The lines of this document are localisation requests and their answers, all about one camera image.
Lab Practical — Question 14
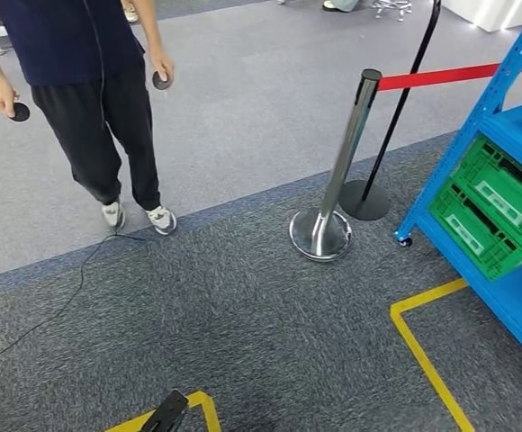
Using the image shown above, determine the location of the blue metal shelf rack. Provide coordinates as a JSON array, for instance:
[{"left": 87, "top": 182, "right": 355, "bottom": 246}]
[{"left": 394, "top": 0, "right": 522, "bottom": 375}]

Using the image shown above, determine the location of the black round pole base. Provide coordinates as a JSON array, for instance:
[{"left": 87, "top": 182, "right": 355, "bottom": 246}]
[{"left": 337, "top": 179, "right": 391, "bottom": 222}]

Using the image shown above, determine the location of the thin black pole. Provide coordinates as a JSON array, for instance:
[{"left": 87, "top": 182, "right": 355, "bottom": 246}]
[{"left": 360, "top": 0, "right": 443, "bottom": 203}]

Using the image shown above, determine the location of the chrome chair base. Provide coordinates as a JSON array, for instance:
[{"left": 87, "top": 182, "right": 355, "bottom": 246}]
[{"left": 371, "top": 0, "right": 413, "bottom": 23}]

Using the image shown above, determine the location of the red barrier belt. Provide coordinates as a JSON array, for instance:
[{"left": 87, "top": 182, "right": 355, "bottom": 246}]
[{"left": 378, "top": 56, "right": 522, "bottom": 93}]

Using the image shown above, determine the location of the green plastic crate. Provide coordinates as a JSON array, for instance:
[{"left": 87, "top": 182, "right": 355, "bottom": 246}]
[{"left": 428, "top": 134, "right": 522, "bottom": 283}]

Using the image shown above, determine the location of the white light-strip platform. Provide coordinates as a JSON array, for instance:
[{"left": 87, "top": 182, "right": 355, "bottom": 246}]
[{"left": 440, "top": 0, "right": 522, "bottom": 33}]

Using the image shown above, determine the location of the black chrome stanchion post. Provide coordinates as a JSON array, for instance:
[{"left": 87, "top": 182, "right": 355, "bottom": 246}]
[{"left": 288, "top": 68, "right": 383, "bottom": 262}]

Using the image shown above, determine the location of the thin black floor cable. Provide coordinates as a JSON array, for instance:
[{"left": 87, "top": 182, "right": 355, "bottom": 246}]
[{"left": 0, "top": 0, "right": 147, "bottom": 371}]

